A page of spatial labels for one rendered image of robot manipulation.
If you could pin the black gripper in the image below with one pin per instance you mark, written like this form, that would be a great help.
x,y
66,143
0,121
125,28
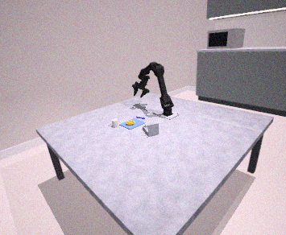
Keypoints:
x,y
141,86

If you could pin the yellow round plate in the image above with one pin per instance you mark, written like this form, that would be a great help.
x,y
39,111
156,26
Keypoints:
x,y
130,123

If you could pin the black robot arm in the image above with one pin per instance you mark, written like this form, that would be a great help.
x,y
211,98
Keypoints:
x,y
158,69

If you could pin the light blue flat mat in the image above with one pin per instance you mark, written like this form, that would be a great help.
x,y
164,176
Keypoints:
x,y
137,123

